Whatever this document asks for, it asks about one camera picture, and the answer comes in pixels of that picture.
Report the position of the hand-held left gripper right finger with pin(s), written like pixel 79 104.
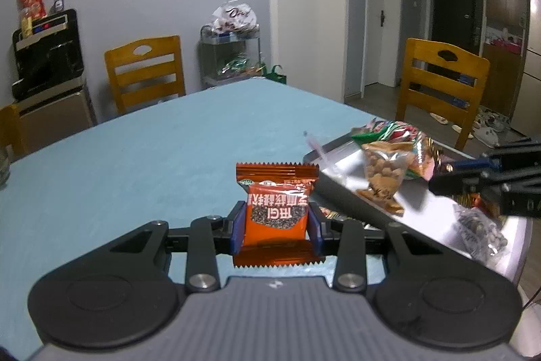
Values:
pixel 315 230

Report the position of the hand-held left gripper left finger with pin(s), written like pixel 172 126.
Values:
pixel 239 232

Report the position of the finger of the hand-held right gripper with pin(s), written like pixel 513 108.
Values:
pixel 473 165
pixel 452 182

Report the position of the grey metal tray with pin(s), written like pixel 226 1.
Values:
pixel 422 208

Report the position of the orange snack packet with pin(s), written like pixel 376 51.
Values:
pixel 274 213

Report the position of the clear bag of dark seeds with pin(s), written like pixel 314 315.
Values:
pixel 482 232

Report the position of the clear peanut bag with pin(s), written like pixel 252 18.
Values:
pixel 384 170

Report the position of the green snack bag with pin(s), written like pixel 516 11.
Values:
pixel 397 132
pixel 234 65

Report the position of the beige slipper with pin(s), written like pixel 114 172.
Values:
pixel 439 118
pixel 463 131

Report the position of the white sneakers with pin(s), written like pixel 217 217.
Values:
pixel 490 128

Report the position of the wooden chair with dark cutout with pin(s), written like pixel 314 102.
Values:
pixel 443 84

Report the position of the brown wooden cabinet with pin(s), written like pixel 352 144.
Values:
pixel 503 82

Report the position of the silver refrigerator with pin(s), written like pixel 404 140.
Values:
pixel 528 65

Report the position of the red items on cabinet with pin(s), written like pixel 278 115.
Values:
pixel 505 44

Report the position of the dark door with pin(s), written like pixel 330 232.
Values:
pixel 456 12

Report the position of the green tote bag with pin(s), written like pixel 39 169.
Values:
pixel 274 75

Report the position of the green snack bag in cart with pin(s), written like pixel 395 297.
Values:
pixel 234 65

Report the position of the metal shelf cart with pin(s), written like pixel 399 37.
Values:
pixel 230 56

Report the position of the white door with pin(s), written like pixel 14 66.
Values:
pixel 382 14

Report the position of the wooden chair with oval cutout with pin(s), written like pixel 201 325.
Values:
pixel 146 73

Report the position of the beige cabinet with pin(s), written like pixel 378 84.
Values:
pixel 55 120

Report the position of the white plastic bag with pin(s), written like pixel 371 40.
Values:
pixel 234 16

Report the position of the black appliance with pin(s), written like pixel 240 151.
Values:
pixel 46 56

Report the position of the red snack bag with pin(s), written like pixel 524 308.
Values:
pixel 31 5

